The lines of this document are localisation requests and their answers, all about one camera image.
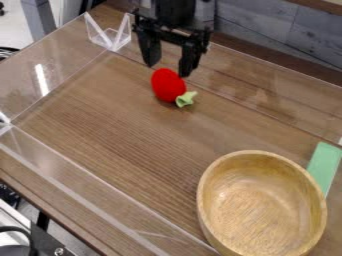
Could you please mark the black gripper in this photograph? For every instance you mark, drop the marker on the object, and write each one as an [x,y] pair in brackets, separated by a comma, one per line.
[170,22]

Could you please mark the red plush strawberry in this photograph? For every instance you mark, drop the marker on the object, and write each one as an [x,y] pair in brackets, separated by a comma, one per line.
[170,88]

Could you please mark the wooden bowl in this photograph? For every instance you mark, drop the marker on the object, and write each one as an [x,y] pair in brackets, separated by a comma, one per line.
[260,206]

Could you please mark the clear acrylic corner bracket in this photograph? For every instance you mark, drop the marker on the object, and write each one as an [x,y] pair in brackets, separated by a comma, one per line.
[112,39]

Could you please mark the clear acrylic enclosure wall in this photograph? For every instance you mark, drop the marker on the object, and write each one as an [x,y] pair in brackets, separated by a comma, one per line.
[108,160]

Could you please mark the black metal bracket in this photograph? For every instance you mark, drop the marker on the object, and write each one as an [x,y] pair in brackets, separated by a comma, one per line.
[45,244]

